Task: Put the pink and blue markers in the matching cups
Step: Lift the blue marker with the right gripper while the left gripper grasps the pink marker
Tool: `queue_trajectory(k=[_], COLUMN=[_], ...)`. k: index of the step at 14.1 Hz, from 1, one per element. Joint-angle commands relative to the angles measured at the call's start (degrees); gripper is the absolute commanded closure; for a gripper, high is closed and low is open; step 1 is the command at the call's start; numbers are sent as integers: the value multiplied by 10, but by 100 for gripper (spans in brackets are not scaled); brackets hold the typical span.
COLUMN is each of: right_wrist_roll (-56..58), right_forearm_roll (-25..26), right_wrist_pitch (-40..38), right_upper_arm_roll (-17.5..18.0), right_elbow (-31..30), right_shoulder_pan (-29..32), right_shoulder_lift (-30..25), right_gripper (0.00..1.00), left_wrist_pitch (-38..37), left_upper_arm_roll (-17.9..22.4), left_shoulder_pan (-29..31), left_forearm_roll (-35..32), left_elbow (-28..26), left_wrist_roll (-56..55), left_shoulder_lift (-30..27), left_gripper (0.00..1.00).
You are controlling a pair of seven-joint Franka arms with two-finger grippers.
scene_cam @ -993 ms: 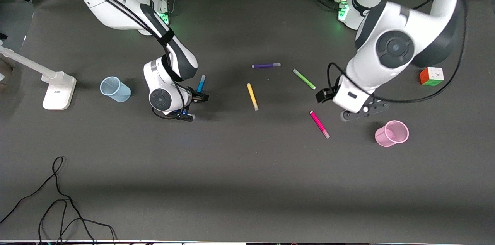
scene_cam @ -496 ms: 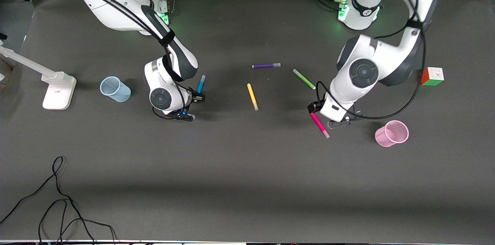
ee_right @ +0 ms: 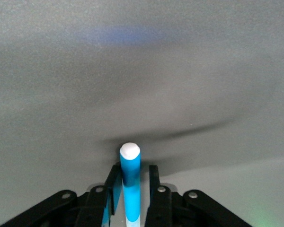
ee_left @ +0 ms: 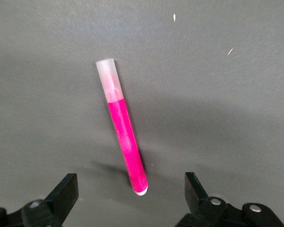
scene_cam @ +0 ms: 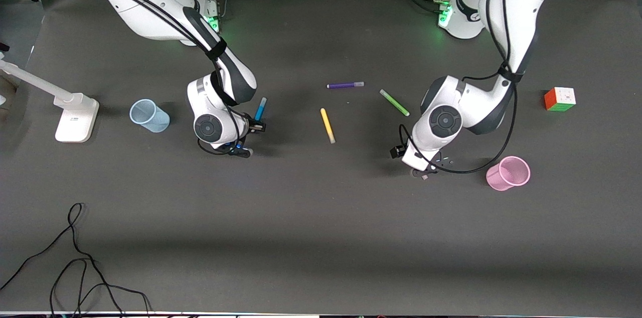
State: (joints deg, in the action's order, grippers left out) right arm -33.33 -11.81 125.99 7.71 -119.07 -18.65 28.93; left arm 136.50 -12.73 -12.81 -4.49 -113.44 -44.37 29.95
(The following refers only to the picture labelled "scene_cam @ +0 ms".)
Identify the blue marker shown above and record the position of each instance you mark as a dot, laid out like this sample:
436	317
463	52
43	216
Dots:
261	107

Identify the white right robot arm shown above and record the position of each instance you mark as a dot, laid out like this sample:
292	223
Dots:
145	22

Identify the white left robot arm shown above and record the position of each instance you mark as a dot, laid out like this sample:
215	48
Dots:
521	7

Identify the yellow marker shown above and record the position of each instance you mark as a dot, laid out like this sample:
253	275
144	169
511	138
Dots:
327	126

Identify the green marker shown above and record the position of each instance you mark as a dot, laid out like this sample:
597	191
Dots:
394	103

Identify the pink plastic cup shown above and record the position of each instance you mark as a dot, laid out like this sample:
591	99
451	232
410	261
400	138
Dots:
506	175

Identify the purple marker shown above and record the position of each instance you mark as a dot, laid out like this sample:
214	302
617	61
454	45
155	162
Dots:
343	85

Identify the light blue plastic cup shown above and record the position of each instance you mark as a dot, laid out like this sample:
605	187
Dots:
150	117

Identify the dark grey table cover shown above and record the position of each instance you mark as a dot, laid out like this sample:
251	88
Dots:
321	232

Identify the colourful puzzle cube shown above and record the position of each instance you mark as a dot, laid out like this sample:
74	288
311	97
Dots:
560	99

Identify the white stand with base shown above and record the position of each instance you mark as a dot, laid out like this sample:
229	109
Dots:
75	122

